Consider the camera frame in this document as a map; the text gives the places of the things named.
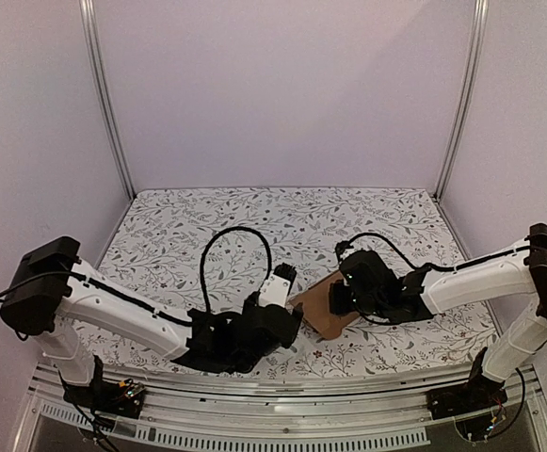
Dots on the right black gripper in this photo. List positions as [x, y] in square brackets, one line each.
[339, 298]

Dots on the front aluminium rail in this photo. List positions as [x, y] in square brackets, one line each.
[368, 413]

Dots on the aluminium frame post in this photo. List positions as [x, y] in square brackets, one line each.
[97, 67]
[466, 93]

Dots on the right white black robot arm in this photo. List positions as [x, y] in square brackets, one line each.
[371, 289]

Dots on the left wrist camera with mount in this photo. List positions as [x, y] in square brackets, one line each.
[277, 286]

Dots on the right aluminium frame post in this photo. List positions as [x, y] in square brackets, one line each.
[466, 93]

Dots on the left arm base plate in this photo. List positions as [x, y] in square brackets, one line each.
[124, 398]

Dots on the brown cardboard box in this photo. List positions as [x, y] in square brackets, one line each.
[316, 311]

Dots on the left aluminium frame post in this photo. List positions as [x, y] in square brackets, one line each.
[97, 67]

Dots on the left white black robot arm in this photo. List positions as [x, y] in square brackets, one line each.
[53, 286]

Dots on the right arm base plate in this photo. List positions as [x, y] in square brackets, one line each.
[470, 396]

